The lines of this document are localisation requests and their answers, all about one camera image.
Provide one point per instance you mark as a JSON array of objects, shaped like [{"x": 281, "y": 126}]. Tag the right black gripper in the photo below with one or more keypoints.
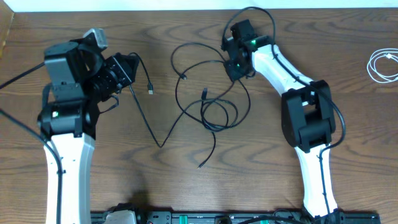
[{"x": 235, "y": 74}]

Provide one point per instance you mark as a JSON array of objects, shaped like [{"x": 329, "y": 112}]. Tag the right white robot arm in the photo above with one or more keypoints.
[{"x": 307, "y": 117}]

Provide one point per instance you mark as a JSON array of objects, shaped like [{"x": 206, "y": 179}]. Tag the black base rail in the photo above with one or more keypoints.
[{"x": 235, "y": 218}]

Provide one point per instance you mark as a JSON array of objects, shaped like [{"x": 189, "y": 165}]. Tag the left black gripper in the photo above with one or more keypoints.
[{"x": 121, "y": 61}]

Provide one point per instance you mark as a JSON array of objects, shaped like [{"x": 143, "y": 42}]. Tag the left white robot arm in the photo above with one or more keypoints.
[{"x": 80, "y": 79}]

